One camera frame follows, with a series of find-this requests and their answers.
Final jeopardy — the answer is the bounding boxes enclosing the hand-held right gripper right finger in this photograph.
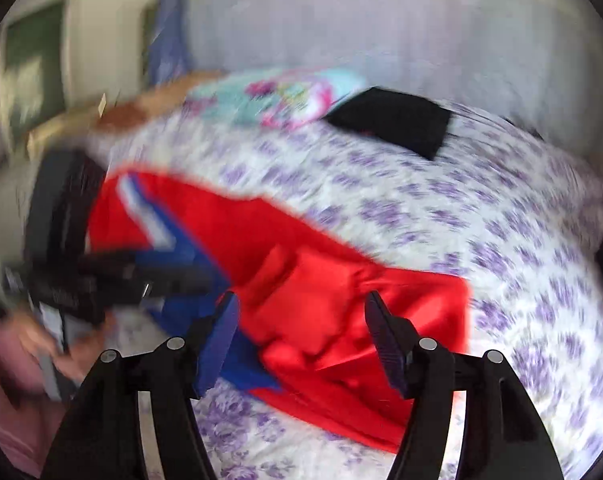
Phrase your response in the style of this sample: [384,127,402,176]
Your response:
[364,291,565,480]

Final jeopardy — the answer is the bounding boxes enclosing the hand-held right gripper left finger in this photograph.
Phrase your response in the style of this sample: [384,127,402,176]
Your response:
[40,291,241,480]

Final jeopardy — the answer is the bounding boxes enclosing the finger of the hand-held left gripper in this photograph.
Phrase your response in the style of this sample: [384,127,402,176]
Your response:
[79,249,153,277]
[104,264,220,307]

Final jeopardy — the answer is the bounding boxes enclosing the red pants with blue stripes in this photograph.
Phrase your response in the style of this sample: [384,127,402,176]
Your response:
[88,170,471,456]

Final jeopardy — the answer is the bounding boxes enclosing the person's left hand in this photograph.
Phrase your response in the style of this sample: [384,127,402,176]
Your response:
[16,305,113,382]

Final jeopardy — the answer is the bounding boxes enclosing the brown pillow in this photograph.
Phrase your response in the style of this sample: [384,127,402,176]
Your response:
[94,72,223,135]

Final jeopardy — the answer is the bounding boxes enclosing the green framed board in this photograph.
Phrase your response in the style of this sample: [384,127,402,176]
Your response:
[0,0,71,137]

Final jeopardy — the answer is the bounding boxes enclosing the person's pink clothing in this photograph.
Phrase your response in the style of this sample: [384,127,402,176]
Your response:
[0,310,68,480]

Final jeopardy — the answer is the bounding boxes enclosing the purple floral bed sheet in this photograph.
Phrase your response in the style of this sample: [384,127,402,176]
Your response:
[82,72,603,480]

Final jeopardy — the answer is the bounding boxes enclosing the green painting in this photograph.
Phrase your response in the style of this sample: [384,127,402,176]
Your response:
[140,2,158,77]

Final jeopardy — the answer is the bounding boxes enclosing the blue printed mattress bag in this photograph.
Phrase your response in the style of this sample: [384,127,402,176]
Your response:
[146,0,193,87]

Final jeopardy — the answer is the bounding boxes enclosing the folded floral blanket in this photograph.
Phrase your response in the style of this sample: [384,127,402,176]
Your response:
[186,66,367,128]

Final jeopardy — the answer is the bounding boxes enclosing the folded black garment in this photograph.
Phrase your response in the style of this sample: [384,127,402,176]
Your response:
[324,87,453,162]

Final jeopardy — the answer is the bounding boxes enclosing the white lace headboard cover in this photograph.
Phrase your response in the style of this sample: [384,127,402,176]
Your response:
[184,0,602,126]

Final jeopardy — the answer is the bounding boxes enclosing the wooden picture frame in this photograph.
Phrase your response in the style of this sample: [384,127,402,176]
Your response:
[26,102,110,157]

